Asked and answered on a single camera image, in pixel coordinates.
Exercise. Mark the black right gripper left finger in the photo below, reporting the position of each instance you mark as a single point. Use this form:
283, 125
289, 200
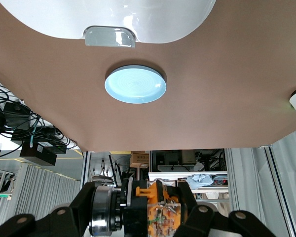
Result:
64, 222

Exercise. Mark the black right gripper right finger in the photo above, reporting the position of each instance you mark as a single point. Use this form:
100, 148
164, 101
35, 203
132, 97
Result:
212, 222

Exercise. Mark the black power supply box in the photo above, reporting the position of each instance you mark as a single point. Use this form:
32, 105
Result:
39, 154

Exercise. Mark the cardboard box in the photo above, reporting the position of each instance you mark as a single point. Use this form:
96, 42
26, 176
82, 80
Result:
139, 159

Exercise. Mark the white lidded box grey latches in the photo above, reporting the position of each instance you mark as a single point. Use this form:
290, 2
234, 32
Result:
108, 17

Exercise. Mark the grey corrugated partition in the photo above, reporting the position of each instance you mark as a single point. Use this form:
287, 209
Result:
44, 190

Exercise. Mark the crumpled blue cloth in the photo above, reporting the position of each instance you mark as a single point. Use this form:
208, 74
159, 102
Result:
199, 179

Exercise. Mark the metal-legged chair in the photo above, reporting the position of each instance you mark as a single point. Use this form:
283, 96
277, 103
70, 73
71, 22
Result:
102, 174

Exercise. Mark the brown table mat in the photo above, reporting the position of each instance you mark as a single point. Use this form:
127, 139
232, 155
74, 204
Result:
212, 98

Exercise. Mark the light blue round plate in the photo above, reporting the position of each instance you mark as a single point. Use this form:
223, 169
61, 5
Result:
135, 85

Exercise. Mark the aluminium frame post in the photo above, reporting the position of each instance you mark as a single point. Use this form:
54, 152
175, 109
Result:
276, 177

